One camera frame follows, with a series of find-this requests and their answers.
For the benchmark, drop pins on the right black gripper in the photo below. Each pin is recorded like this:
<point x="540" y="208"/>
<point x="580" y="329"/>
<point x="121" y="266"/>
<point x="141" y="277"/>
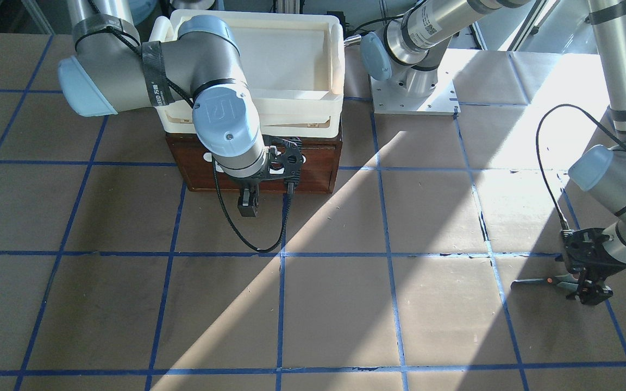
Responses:
<point x="247" y="184"/>

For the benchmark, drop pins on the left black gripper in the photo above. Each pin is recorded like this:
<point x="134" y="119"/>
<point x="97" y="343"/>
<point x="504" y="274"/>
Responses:
<point x="599" y="263"/>

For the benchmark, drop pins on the orange handled scissors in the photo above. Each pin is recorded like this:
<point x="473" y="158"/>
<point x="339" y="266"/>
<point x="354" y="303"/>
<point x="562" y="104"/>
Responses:
<point x="566" y="282"/>

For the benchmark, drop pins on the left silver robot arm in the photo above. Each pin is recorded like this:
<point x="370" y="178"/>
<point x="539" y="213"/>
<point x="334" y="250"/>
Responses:
<point x="403" y="57"/>

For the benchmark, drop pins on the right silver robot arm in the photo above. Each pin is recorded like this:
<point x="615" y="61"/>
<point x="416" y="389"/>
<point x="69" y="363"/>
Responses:
<point x="113" y="71"/>

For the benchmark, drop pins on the white plastic tray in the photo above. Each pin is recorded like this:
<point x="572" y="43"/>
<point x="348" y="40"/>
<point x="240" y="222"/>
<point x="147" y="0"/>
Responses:
<point x="295" y="69"/>

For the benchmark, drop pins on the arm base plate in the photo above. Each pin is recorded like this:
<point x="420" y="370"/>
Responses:
<point x="423" y="89"/>

